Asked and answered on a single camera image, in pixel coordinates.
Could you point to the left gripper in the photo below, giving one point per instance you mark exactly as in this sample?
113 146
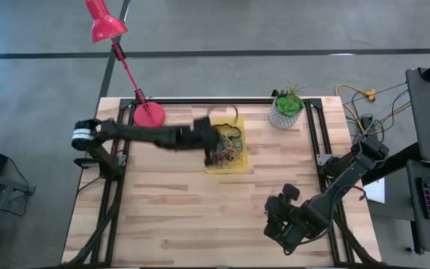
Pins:
207 134

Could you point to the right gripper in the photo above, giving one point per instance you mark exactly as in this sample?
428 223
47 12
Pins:
295 224

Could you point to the red rubber band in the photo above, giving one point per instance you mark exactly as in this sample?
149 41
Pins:
226 160

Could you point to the yellow rubber band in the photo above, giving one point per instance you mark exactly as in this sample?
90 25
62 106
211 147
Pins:
233 143

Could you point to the teal rubber band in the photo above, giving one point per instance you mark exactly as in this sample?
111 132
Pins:
237 149

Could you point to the large black rubber band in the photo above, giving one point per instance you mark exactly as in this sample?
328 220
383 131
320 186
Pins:
240 131

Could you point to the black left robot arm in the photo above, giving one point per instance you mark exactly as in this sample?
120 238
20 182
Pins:
140 134

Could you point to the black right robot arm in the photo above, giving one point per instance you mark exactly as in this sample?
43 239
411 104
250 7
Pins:
349 179

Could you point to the yellow plastic bin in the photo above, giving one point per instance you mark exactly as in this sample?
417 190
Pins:
237 168

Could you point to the black clamp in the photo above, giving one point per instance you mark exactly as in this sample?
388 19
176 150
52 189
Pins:
275 92

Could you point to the white potted succulent plant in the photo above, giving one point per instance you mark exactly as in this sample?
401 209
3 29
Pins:
287 106

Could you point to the white paper sheet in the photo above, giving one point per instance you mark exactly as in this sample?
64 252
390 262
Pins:
375 190

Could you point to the black diagonal beam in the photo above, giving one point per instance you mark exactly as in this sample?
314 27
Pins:
394 164

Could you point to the black power adapter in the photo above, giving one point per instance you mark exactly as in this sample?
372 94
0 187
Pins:
367 123

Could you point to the red desk lamp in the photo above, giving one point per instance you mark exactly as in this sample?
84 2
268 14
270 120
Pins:
105 26

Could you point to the silver corner bracket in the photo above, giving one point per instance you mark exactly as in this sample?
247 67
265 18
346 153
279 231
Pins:
321 160

